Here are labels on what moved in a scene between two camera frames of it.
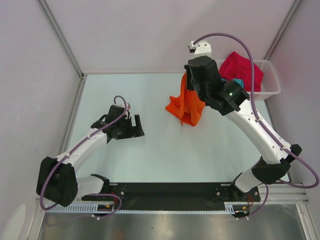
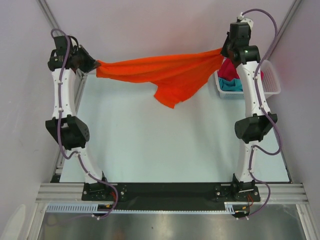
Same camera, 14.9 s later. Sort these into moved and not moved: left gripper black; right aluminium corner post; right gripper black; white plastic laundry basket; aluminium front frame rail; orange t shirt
Moved: right gripper black; orange t shirt; left gripper black
Not moved: right aluminium corner post; white plastic laundry basket; aluminium front frame rail
